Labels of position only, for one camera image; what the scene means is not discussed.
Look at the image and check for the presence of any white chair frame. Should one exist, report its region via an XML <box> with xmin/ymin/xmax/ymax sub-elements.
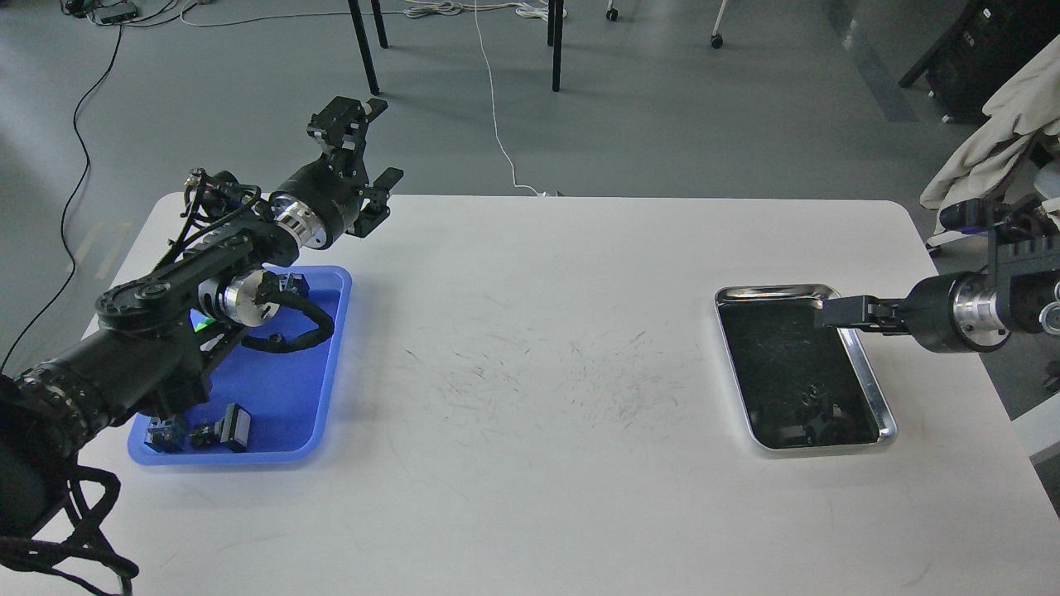
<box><xmin>925</xmin><ymin>160</ymin><xmax>1059</xmax><ymax>255</ymax></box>

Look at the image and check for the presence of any black floor cable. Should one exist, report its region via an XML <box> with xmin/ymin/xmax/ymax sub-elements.
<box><xmin>0</xmin><ymin>0</ymin><xmax>200</xmax><ymax>373</ymax></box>

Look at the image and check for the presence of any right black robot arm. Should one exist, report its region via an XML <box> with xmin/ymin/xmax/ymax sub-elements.
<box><xmin>815</xmin><ymin>194</ymin><xmax>1059</xmax><ymax>353</ymax></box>

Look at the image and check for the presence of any red push button switch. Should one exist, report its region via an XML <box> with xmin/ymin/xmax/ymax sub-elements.
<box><xmin>277</xmin><ymin>271</ymin><xmax>311</xmax><ymax>299</ymax></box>

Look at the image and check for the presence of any light green selector switch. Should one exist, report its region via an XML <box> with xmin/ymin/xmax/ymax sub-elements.
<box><xmin>190</xmin><ymin>310</ymin><xmax>216</xmax><ymax>332</ymax></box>

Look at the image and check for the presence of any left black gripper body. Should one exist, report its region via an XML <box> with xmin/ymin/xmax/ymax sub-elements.
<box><xmin>272</xmin><ymin>157</ymin><xmax>369</xmax><ymax>250</ymax></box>

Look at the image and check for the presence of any white floor cable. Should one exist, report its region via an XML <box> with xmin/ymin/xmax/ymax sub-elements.
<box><xmin>405</xmin><ymin>0</ymin><xmax>569</xmax><ymax>198</ymax></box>

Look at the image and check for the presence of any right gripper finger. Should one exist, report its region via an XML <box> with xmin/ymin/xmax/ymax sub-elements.
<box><xmin>814</xmin><ymin>296</ymin><xmax>908</xmax><ymax>335</ymax></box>
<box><xmin>940</xmin><ymin>197</ymin><xmax>1044</xmax><ymax>241</ymax></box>

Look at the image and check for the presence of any silver metal tray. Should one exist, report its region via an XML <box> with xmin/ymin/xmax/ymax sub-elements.
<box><xmin>713</xmin><ymin>284</ymin><xmax>898</xmax><ymax>457</ymax></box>

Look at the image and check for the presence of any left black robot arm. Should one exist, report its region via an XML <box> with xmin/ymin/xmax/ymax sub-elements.
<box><xmin>1</xmin><ymin>97</ymin><xmax>402</xmax><ymax>595</ymax></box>

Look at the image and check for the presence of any yellow push button switch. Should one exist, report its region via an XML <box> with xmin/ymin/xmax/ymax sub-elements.
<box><xmin>144</xmin><ymin>416</ymin><xmax>188</xmax><ymax>454</ymax></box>

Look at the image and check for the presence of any black table leg right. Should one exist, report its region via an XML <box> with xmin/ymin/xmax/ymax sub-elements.
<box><xmin>547</xmin><ymin>0</ymin><xmax>565</xmax><ymax>92</ymax></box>

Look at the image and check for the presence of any black square button switch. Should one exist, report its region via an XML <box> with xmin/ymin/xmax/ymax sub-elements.
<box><xmin>189</xmin><ymin>402</ymin><xmax>253</xmax><ymax>453</ymax></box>

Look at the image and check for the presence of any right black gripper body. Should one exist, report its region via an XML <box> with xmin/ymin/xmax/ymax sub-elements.
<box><xmin>899</xmin><ymin>274</ymin><xmax>1010</xmax><ymax>353</ymax></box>

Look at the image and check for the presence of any black table leg left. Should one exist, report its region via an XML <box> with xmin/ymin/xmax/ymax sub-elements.
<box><xmin>347</xmin><ymin>0</ymin><xmax>389</xmax><ymax>97</ymax></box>

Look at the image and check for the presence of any black table leg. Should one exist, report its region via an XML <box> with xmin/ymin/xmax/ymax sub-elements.
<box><xmin>347</xmin><ymin>0</ymin><xmax>389</xmax><ymax>97</ymax></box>
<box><xmin>547</xmin><ymin>0</ymin><xmax>565</xmax><ymax>92</ymax></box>

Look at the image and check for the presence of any black cabinet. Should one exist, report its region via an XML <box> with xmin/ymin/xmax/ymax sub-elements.
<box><xmin>898</xmin><ymin>1</ymin><xmax>1059</xmax><ymax>123</ymax></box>

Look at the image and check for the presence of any blue plastic tray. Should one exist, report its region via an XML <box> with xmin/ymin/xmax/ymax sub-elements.
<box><xmin>128</xmin><ymin>267</ymin><xmax>354</xmax><ymax>464</ymax></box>

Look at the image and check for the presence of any beige cloth on chair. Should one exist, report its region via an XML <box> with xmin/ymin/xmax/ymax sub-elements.
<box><xmin>920</xmin><ymin>37</ymin><xmax>1059</xmax><ymax>234</ymax></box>

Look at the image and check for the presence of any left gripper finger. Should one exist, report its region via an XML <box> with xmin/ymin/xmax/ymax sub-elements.
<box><xmin>347</xmin><ymin>166</ymin><xmax>405</xmax><ymax>238</ymax></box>
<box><xmin>306</xmin><ymin>97</ymin><xmax>388</xmax><ymax>163</ymax></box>

